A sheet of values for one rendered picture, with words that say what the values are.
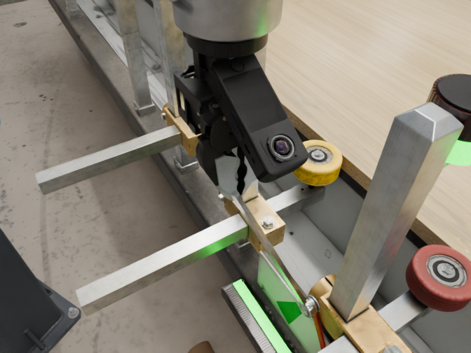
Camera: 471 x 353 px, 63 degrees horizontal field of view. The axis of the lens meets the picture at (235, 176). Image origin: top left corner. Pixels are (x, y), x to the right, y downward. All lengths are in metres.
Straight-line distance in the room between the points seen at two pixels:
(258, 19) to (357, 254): 0.25
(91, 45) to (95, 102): 1.03
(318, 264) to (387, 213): 0.51
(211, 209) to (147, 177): 1.11
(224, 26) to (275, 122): 0.09
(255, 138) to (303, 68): 0.57
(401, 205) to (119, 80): 1.04
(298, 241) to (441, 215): 0.35
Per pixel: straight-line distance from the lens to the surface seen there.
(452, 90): 0.35
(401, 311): 0.57
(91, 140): 2.20
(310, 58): 0.92
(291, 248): 0.87
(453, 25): 1.19
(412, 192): 0.34
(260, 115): 0.33
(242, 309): 0.70
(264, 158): 0.32
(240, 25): 0.31
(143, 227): 1.72
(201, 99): 0.37
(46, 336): 1.55
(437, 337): 0.81
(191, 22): 0.32
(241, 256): 0.75
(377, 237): 0.39
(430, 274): 0.55
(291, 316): 0.65
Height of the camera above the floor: 1.34
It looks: 46 degrees down
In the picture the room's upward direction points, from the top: straight up
